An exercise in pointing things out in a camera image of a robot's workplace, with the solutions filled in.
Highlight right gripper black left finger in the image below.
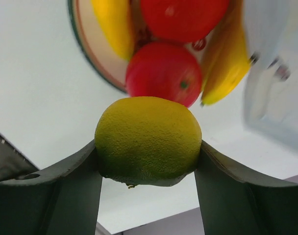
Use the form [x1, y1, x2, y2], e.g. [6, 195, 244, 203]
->
[0, 141, 102, 235]

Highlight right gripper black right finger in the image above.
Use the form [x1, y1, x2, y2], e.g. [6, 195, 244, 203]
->
[195, 142, 298, 235]

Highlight green fake fruit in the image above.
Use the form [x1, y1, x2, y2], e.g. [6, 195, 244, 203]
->
[95, 96, 202, 188]

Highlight light blue plastic bag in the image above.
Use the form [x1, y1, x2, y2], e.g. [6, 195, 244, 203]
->
[244, 0, 298, 151]

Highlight yellow fake lemon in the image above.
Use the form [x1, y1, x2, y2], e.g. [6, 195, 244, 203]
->
[201, 0, 251, 105]

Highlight red fake pepper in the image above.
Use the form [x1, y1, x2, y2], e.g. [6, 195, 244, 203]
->
[125, 42, 203, 108]

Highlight red fake apple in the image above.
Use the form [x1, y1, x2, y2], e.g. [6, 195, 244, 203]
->
[140, 0, 229, 43]

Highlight yellow fake banana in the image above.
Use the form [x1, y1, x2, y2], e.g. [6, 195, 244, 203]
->
[91, 0, 136, 61]

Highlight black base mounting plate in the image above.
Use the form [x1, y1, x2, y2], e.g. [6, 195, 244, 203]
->
[0, 134, 38, 182]

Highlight white plate with red characters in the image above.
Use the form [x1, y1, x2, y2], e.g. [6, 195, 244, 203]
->
[67, 0, 127, 94]

